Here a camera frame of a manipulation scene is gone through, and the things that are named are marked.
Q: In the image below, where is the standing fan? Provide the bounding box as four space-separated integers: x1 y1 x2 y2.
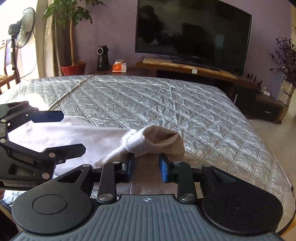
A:
8 8 36 84

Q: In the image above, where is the white garment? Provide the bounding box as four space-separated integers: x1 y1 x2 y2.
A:
7 115 186 195

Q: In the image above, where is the silver quilted bed cover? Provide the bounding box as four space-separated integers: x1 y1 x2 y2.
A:
1 75 295 232

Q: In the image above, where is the purple dried plant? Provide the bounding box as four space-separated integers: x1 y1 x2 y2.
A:
267 37 296 86

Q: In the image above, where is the woven plant basket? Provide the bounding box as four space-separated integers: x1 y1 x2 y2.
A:
278 79 295 108

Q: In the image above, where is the black flat television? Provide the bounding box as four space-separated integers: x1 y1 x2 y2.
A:
135 1 252 75

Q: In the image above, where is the black table device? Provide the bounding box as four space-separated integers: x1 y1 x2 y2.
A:
97 45 110 71

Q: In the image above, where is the green potted tree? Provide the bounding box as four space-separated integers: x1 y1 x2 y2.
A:
44 0 93 66

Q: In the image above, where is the beige curtain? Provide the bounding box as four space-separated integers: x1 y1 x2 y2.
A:
35 0 66 78

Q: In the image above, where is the wooden tv cabinet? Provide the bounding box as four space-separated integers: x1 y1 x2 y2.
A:
92 57 287 124

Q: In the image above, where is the wooden chair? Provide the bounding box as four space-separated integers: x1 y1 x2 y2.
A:
1 39 20 94

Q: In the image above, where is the red plant pot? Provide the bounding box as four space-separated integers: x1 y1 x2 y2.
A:
61 61 86 76

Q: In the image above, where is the orange tissue pack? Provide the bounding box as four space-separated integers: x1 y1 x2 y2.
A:
112 60 127 73

